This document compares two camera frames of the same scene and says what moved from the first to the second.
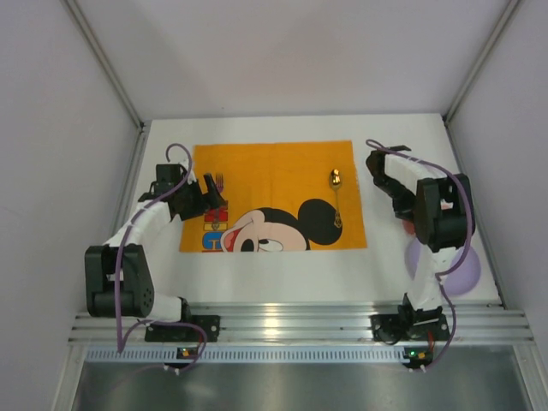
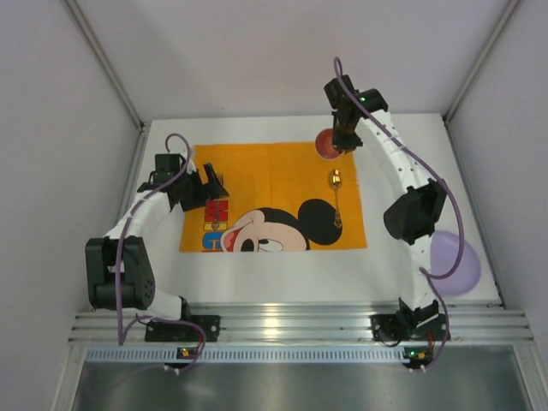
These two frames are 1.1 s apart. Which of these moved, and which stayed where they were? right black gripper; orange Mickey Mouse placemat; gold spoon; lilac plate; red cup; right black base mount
Moved: red cup; right black gripper
Stayed: right black base mount; gold spoon; orange Mickey Mouse placemat; lilac plate
